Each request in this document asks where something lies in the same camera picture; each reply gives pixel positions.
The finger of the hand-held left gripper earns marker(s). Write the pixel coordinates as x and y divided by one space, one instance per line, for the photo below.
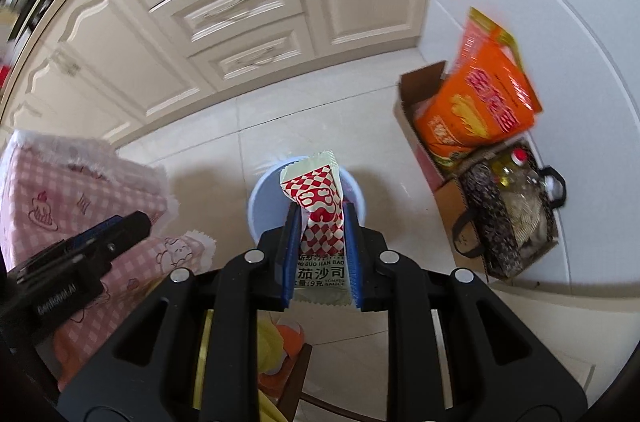
92 234
130 232

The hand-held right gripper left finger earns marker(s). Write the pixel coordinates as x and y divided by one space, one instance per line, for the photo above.
291 262

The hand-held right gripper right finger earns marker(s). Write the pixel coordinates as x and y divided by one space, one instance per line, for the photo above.
354 262

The blue plastic bin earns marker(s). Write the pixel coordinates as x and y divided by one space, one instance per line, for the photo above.
262 207

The red checked sauce sachet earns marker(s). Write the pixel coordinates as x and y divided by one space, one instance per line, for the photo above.
320 202

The pink checked tablecloth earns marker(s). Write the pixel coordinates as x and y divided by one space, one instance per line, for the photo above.
60 187

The yellow cloth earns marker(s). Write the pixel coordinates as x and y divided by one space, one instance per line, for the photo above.
270 342

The patterned tote bag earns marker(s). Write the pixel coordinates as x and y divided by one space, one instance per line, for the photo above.
495 242

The cardboard box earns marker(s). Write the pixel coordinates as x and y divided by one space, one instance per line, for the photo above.
415 112

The red capped oil bottle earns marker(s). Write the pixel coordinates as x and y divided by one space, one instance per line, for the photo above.
517 174

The large orange bag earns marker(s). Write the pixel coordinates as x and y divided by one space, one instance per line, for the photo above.
480 102

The cream cabinet drawer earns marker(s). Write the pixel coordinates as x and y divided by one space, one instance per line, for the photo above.
255 55
230 5

